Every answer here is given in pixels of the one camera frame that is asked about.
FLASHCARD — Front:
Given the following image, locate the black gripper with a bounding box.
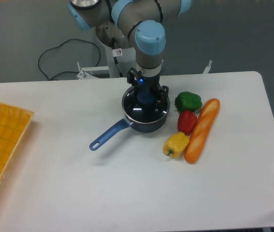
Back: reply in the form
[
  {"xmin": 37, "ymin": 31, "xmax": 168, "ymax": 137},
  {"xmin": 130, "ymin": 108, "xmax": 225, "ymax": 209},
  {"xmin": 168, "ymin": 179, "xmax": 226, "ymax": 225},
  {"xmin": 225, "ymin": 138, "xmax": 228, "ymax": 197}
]
[{"xmin": 127, "ymin": 68, "xmax": 169, "ymax": 104}]

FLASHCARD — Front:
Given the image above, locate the glass lid with blue knob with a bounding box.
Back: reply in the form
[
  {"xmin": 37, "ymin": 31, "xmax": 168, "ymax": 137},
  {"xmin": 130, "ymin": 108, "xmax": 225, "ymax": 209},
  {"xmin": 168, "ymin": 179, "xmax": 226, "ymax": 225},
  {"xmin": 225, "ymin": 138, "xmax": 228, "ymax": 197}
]
[{"xmin": 122, "ymin": 87, "xmax": 170, "ymax": 124}]

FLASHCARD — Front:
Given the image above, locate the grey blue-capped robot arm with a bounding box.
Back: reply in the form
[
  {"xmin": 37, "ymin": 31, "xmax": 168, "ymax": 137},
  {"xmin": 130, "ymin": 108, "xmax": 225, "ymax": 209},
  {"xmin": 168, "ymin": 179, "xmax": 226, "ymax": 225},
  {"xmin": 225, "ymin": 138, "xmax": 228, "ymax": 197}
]
[{"xmin": 68, "ymin": 0, "xmax": 192, "ymax": 104}]

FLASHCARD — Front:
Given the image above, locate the dark blue saucepan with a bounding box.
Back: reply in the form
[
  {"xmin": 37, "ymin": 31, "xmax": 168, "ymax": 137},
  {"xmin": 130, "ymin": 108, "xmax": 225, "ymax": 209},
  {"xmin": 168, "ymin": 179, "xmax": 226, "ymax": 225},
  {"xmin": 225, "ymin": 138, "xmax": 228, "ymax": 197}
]
[{"xmin": 89, "ymin": 86, "xmax": 170, "ymax": 151}]

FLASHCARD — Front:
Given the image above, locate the green bell pepper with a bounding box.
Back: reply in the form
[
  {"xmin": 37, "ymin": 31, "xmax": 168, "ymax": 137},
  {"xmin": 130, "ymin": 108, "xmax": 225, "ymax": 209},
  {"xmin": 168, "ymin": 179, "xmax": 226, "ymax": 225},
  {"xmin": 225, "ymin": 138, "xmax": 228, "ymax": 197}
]
[{"xmin": 175, "ymin": 91, "xmax": 202, "ymax": 113}]

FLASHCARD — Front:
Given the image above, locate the red bell pepper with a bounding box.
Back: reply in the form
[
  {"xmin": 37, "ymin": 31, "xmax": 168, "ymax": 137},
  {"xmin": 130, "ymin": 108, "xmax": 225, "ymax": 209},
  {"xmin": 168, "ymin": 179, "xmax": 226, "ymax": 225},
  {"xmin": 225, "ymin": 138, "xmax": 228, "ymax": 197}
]
[{"xmin": 177, "ymin": 110, "xmax": 198, "ymax": 135}]

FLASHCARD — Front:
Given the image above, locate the yellow bell pepper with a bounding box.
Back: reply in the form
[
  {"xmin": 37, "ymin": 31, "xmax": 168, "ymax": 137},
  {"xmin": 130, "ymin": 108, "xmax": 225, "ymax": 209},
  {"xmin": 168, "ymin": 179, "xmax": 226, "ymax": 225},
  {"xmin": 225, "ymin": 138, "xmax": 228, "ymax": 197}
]
[{"xmin": 163, "ymin": 132, "xmax": 189, "ymax": 159}]

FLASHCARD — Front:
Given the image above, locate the orange baguette bread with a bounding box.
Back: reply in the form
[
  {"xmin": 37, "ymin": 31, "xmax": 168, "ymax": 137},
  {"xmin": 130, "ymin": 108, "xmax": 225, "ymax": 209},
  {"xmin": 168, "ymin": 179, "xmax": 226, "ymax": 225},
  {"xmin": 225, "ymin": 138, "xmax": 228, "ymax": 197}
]
[{"xmin": 184, "ymin": 98, "xmax": 220, "ymax": 164}]

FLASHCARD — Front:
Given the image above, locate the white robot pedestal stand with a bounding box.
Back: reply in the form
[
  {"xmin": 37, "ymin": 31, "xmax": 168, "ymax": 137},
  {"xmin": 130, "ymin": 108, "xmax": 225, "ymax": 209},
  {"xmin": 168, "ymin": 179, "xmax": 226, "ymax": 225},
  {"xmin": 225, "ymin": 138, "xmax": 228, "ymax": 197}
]
[{"xmin": 75, "ymin": 20, "xmax": 213, "ymax": 80}]

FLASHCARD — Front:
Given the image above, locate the black floor cable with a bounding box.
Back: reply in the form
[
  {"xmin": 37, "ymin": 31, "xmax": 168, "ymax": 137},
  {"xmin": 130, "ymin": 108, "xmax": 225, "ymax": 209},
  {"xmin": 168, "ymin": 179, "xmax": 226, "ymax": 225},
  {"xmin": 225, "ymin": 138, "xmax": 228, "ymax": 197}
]
[{"xmin": 38, "ymin": 38, "xmax": 101, "ymax": 81}]

